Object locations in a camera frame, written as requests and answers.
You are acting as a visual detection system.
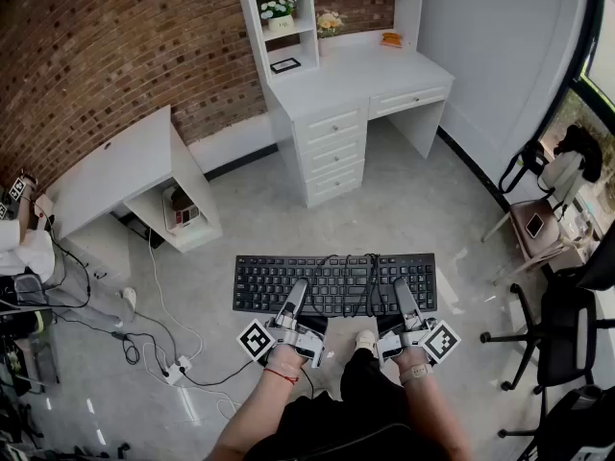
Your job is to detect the white tote bag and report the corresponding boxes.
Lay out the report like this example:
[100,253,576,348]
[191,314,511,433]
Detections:
[540,149,587,210]

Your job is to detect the black office chair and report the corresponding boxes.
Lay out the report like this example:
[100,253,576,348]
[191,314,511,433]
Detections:
[480,218,615,396]
[497,384,615,461]

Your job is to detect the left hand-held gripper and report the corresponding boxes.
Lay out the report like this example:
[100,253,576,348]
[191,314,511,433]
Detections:
[235,279,330,370]

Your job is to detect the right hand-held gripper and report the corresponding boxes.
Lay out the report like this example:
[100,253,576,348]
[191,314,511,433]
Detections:
[376,278,462,368]

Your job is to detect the black framed window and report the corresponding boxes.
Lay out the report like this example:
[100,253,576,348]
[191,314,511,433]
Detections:
[530,0,615,196]

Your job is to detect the white power strip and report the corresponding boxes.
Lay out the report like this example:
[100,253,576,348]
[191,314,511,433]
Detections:
[160,355,193,384]

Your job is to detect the person's left forearm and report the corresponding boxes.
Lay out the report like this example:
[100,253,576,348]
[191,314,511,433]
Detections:
[204,346,311,461]

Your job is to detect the wide white table drawer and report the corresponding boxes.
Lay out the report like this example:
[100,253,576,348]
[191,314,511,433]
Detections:
[369,85,451,118]

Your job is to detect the black picture frame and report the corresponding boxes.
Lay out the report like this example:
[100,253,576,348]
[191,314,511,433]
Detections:
[268,57,303,75]

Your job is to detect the black strap bag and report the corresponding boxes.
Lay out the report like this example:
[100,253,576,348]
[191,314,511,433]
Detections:
[497,139,552,196]

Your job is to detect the black adapter cable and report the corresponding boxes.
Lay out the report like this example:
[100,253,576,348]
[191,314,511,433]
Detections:
[52,304,182,369]

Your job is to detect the yellow flower bouquet in vase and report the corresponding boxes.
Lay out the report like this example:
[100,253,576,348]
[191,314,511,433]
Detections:
[314,10,348,58]

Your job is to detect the red string bracelet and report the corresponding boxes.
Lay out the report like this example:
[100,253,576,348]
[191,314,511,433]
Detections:
[262,366,302,386]

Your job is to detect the person's black clothing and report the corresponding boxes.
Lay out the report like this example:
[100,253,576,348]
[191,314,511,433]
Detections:
[244,343,453,461]

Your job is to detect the black garment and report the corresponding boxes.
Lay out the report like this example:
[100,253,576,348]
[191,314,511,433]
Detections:
[552,123,604,184]

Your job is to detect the black equipment pile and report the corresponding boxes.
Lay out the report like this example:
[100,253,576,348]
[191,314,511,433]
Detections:
[0,269,62,461]

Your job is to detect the beige wristwatch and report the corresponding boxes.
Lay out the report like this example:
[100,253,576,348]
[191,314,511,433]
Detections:
[398,361,433,386]

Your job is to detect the brown padded chair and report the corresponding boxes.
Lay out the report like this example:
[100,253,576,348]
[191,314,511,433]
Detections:
[481,198,585,285]

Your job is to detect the white cosmetics box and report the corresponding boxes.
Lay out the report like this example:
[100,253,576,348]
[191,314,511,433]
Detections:
[161,184,203,232]

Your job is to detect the black keyboard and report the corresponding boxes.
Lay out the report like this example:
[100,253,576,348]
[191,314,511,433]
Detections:
[232,253,438,317]

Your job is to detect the blue flowers in cream pot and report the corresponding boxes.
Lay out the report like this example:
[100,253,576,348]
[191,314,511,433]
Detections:
[258,0,298,33]

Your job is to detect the smartphone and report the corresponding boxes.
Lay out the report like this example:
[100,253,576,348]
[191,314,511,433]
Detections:
[524,212,546,239]

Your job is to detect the person's white shoe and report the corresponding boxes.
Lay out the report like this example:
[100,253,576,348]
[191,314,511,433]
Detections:
[354,328,379,357]

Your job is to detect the white power cable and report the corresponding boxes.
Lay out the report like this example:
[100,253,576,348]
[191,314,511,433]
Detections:
[143,228,206,369]

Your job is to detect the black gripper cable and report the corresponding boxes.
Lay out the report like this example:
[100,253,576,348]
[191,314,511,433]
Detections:
[297,367,318,402]

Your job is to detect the white table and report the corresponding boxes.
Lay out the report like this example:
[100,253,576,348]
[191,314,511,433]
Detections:
[266,40,456,209]

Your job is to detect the person's right forearm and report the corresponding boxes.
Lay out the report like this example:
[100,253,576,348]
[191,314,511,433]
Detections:
[393,352,475,461]

